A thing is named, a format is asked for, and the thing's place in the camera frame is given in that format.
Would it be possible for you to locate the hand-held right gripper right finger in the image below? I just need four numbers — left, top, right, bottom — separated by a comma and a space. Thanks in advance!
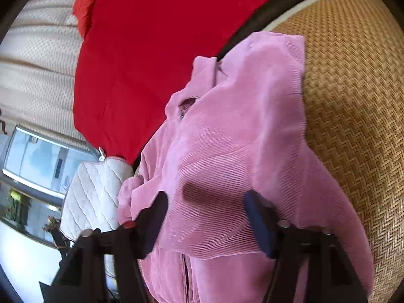
244, 190, 370, 303

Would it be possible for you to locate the pink corduroy jacket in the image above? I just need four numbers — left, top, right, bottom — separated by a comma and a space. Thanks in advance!
117, 32, 375, 303

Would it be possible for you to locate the white quilted cushion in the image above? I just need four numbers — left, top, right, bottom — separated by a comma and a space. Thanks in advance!
59, 155, 134, 286

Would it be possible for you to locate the cream textured curtain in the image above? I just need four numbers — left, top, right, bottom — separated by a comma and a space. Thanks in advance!
0, 0, 95, 150

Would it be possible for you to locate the potted plant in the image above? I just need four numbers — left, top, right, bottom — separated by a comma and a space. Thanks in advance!
6, 188, 30, 228

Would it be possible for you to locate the window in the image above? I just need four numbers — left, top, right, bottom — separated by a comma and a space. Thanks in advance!
3, 125, 99, 196

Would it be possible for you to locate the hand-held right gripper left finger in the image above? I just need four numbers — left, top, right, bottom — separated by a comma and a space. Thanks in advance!
39, 191, 169, 303

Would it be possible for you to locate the red blanket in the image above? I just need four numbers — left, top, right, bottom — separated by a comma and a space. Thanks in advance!
72, 0, 311, 165

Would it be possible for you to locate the woven straw mat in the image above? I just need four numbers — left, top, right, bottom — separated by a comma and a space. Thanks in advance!
271, 0, 404, 303

